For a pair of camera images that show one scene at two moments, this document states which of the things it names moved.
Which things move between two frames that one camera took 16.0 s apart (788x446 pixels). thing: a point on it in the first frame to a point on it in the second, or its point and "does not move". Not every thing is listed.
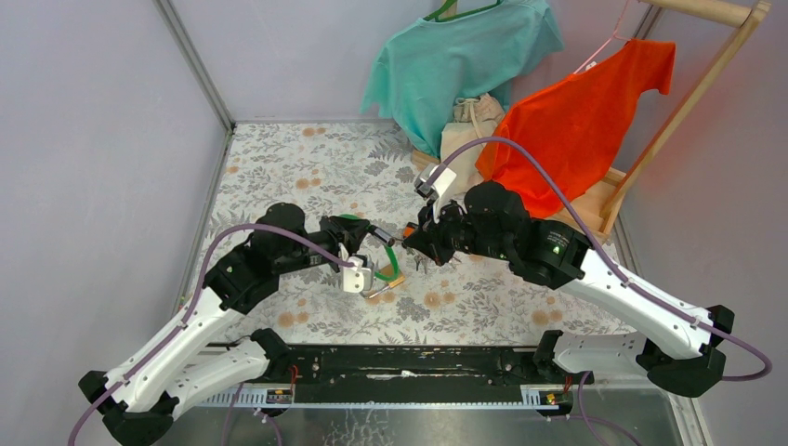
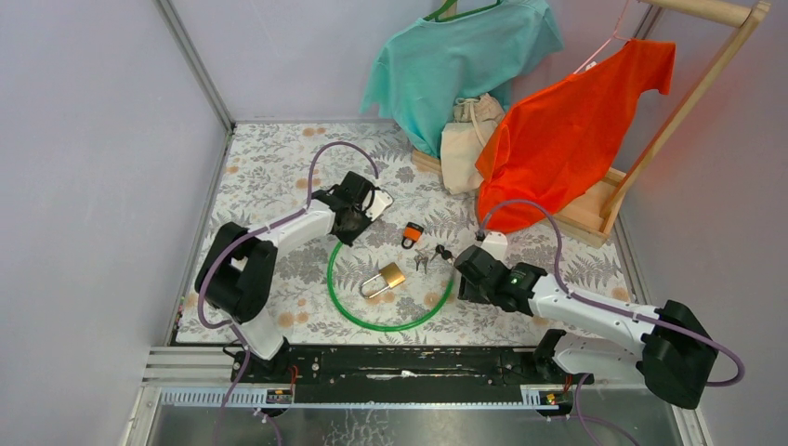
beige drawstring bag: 474,118 does not move
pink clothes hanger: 611,37 does not move
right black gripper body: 453,232 to 474,293
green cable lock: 387,240 to 335,302
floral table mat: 343,171 does not move
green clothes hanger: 433,16 does not move
